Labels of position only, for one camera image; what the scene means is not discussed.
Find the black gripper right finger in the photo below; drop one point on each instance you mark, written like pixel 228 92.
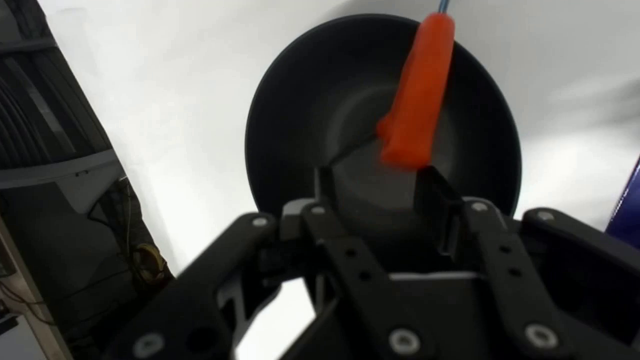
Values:
pixel 506 267

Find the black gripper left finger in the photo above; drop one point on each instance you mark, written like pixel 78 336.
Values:
pixel 193 292

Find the black bowl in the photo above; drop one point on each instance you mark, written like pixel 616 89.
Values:
pixel 313 100

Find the white paper table cover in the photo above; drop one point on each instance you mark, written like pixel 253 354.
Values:
pixel 167 100

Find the mesh back office chair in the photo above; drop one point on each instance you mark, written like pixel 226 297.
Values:
pixel 40 120

